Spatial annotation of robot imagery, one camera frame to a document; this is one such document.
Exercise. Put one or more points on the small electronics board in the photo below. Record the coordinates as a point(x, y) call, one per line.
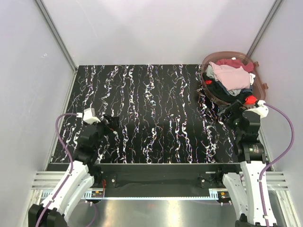
point(224, 197)
point(97, 194)

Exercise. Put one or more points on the black garment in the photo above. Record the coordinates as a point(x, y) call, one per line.
point(216, 90)

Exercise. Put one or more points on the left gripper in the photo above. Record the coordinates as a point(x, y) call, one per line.
point(113, 125)

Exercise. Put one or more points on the maroon garment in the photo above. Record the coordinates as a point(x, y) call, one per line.
point(236, 63)

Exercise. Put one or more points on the aluminium frame rail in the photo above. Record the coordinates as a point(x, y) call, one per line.
point(49, 179)

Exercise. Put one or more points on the right small electronics board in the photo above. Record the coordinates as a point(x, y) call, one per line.
point(224, 197)

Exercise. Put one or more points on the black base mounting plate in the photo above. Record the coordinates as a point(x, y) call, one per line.
point(120, 176)

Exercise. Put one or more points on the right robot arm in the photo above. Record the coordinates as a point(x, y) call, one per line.
point(248, 189)

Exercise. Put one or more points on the red orange garment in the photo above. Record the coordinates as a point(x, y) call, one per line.
point(250, 100)

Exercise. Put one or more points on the brown plastic laundry basket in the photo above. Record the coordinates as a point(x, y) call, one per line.
point(259, 88)

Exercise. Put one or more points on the pink tank top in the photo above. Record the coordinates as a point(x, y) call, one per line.
point(231, 77)

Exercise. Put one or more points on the white garment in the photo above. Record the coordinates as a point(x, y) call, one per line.
point(252, 78)

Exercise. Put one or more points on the left aluminium corner post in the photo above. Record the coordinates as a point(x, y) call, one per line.
point(51, 25)

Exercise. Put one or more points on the right aluminium corner post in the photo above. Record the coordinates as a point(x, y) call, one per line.
point(265, 25)

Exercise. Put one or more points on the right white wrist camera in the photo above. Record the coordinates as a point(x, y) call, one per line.
point(260, 108)

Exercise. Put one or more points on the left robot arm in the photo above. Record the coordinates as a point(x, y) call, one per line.
point(81, 174)

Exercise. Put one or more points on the aluminium corner post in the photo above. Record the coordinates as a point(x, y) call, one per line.
point(265, 25)
point(51, 25)

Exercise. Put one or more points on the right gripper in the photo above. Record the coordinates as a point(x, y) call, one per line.
point(236, 108)

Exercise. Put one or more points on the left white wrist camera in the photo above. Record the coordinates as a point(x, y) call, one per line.
point(89, 116)

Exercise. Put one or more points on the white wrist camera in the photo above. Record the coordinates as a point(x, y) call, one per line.
point(89, 116)
point(260, 108)

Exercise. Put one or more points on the left small electronics board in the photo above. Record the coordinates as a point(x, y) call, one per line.
point(97, 194)

